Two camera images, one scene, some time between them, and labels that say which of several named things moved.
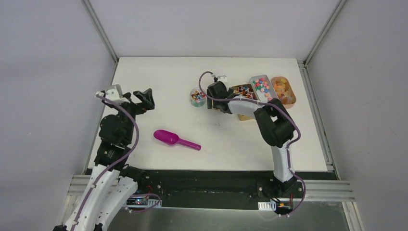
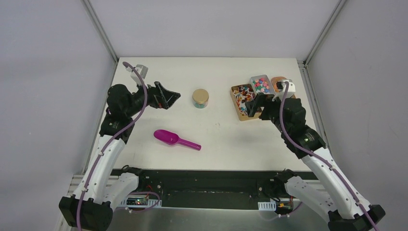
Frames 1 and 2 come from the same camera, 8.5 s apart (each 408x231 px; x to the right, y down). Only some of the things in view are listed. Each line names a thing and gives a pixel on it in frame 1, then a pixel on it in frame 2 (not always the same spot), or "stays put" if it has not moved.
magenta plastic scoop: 170,138 stays put
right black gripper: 210,103 -> 263,100
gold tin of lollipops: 246,90 stays put
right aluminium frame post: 323,34 stays put
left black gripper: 132,101 -> 159,96
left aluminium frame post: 92,14 stays put
